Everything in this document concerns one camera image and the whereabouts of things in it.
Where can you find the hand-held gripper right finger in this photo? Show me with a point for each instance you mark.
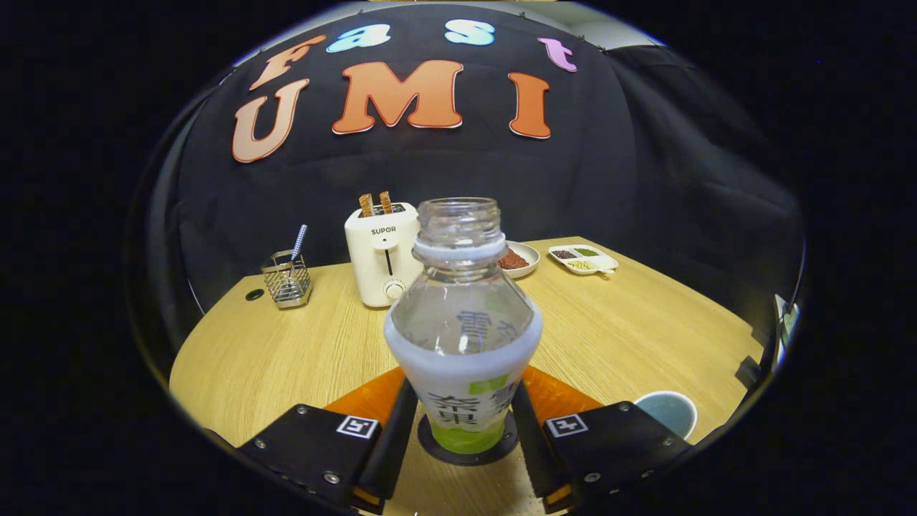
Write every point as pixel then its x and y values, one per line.
pixel 534 448

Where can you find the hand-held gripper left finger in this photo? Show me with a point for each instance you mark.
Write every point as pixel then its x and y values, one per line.
pixel 394 444

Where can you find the dark brown round coaster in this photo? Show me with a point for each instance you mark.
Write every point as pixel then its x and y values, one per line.
pixel 430 446

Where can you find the clear juice bottle white label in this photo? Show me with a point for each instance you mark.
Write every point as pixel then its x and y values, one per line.
pixel 462 358

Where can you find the white cup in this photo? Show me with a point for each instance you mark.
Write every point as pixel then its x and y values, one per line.
pixel 670 412

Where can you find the wooden table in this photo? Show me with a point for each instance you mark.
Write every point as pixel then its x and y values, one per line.
pixel 286 358

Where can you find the white toaster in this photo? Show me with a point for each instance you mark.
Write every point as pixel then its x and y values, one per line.
pixel 376 265

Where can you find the round plate with red food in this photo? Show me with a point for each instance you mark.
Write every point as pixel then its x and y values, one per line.
pixel 519 259

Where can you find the white divided dish with grains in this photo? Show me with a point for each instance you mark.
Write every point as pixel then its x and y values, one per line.
pixel 584 259

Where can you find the toast slice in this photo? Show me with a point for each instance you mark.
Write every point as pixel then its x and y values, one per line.
pixel 385 202
pixel 366 205

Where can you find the black backdrop cloth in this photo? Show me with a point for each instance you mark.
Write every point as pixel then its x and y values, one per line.
pixel 609 179

